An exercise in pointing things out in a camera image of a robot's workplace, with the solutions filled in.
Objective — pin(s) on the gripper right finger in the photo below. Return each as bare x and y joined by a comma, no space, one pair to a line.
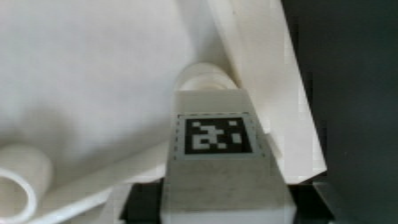
320,206

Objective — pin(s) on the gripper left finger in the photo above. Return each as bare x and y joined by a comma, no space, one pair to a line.
132,205

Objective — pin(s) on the white table leg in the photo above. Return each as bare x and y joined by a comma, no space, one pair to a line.
224,187

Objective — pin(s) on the white square table top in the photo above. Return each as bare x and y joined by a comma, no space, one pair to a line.
93,53

